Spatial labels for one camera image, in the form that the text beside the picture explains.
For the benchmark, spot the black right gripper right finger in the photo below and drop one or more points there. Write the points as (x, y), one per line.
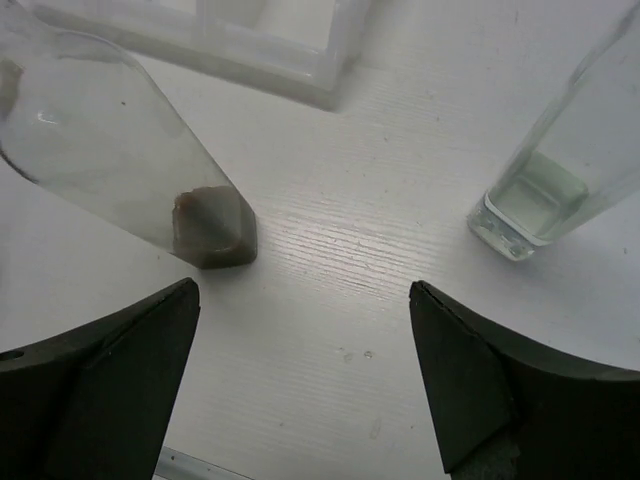
(505, 406)

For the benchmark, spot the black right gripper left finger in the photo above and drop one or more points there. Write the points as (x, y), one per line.
(95, 402)

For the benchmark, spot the clear glass oil bottle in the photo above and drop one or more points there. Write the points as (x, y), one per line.
(579, 159)

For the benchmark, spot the glass bottle with dark sauce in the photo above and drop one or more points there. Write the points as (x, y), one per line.
(82, 119)

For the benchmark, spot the white three-compartment plastic tray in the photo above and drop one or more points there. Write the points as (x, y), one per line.
(221, 39)

